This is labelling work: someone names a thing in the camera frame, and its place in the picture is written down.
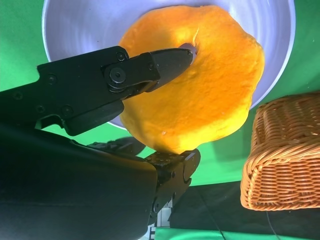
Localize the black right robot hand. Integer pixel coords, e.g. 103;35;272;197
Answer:
0;46;202;240

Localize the orange ring-shaped bread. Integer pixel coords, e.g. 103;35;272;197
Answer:
117;4;266;155

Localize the green tablecloth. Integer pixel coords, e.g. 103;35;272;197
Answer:
0;0;320;187

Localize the orange wicker basket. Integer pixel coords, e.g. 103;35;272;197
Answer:
239;91;320;212

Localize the lavender round plate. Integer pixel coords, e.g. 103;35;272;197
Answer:
41;0;297;131

